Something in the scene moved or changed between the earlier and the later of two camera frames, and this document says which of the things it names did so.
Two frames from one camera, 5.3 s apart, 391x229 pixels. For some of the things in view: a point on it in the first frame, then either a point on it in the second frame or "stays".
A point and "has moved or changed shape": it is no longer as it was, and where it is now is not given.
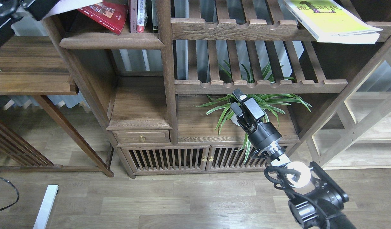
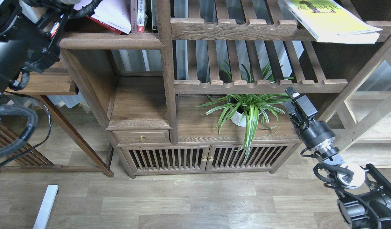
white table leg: x=45 y=210 stays
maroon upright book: x=133 y=15 stays
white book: x=63 y=6 has moved or changed shape
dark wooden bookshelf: x=165 y=80 stays
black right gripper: x=262 y=135 → x=317 y=135
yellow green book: x=330 y=23 stays
